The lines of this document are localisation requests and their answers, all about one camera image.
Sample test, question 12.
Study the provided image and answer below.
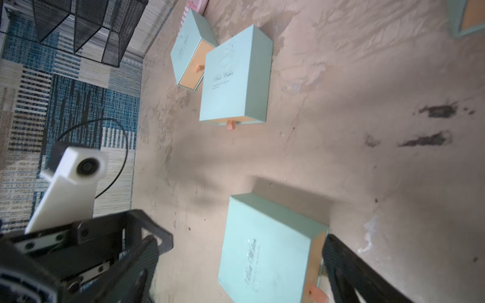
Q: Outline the black wire shelf rack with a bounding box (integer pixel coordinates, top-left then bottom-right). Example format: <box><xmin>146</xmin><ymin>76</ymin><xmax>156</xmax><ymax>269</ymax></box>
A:
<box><xmin>32</xmin><ymin>0</ymin><xmax>149</xmax><ymax>68</ymax></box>

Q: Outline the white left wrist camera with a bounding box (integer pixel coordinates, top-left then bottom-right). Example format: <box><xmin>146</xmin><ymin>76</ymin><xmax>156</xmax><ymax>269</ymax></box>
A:
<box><xmin>25</xmin><ymin>141</ymin><xmax>109</xmax><ymax>234</ymax></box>

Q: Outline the pink calculator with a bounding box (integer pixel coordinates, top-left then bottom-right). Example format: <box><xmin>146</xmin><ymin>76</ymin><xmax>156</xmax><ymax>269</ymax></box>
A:
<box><xmin>186</xmin><ymin>0</ymin><xmax>208</xmax><ymax>15</ymax></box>

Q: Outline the mint drawer jewelry box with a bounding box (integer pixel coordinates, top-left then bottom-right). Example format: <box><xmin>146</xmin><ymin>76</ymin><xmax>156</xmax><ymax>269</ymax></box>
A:
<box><xmin>218</xmin><ymin>193</ymin><xmax>329</xmax><ymax>302</ymax></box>

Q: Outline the mint jewelry box right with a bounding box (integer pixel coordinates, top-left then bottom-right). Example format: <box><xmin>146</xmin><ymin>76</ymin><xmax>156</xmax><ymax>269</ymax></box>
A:
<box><xmin>447</xmin><ymin>0</ymin><xmax>485</xmax><ymax>38</ymax></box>

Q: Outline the mint jewelry box centre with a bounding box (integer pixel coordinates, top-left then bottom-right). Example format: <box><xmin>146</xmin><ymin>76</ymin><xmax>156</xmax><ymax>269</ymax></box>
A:
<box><xmin>199</xmin><ymin>25</ymin><xmax>274</xmax><ymax>126</ymax></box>

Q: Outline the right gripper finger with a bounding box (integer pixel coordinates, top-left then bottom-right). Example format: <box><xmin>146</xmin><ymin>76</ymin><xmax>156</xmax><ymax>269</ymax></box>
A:
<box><xmin>322</xmin><ymin>234</ymin><xmax>410</xmax><ymax>302</ymax></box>

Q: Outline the mint jewelry box near calculator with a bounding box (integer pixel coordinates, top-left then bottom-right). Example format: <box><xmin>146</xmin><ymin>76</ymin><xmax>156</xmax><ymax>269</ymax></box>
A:
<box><xmin>171</xmin><ymin>10</ymin><xmax>218</xmax><ymax>91</ymax></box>

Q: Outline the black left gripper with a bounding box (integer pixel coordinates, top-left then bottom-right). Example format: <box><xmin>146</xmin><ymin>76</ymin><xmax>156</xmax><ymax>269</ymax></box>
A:
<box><xmin>1</xmin><ymin>210</ymin><xmax>174</xmax><ymax>302</ymax></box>

